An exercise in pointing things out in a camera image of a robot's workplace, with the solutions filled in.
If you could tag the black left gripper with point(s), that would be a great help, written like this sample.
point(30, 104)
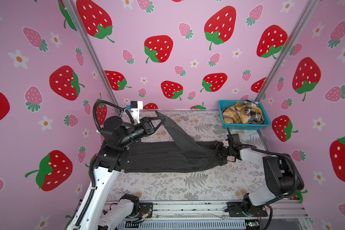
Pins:
point(147, 128)

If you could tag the dark grey pinstriped shirt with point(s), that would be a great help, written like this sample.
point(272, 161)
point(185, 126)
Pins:
point(182, 155)

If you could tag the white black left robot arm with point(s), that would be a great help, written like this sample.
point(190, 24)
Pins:
point(105, 169)

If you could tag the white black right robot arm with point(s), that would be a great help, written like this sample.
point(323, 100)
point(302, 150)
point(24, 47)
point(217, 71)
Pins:
point(282, 178)

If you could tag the teal plastic basket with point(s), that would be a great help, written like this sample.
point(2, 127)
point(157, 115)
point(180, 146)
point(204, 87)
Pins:
point(224, 104)

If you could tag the yellow plaid shirt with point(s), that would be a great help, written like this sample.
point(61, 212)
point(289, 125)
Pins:
point(231, 115)

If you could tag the grey white plaid shirt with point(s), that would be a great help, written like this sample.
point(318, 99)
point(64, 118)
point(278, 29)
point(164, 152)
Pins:
point(250, 113)

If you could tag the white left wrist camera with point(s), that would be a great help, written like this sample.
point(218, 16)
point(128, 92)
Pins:
point(133, 111)

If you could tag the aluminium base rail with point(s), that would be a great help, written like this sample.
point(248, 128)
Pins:
point(192, 215)

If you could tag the aluminium frame post left corner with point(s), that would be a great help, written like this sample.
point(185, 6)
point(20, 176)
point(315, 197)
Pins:
point(75, 17)

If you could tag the aluminium frame post corner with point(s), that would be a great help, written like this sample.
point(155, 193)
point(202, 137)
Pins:
point(304, 17)
point(75, 17)

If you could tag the aluminium frame post right corner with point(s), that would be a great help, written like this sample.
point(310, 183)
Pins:
point(304, 17)

